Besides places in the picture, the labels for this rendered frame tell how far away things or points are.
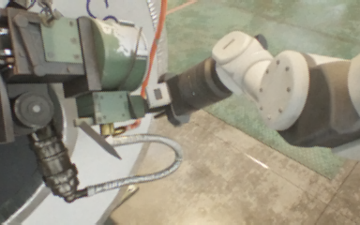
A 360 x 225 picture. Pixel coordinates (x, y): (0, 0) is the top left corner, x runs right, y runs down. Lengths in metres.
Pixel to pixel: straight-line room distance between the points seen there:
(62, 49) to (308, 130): 0.41
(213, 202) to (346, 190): 0.61
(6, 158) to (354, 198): 1.38
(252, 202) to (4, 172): 0.99
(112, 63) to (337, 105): 0.41
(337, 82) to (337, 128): 0.04
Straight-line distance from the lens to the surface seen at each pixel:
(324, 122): 0.26
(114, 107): 0.59
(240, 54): 0.48
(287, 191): 1.54
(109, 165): 0.97
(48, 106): 0.55
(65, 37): 0.56
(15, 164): 0.96
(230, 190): 1.48
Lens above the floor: 1.21
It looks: 41 degrees down
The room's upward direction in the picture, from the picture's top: 1 degrees counter-clockwise
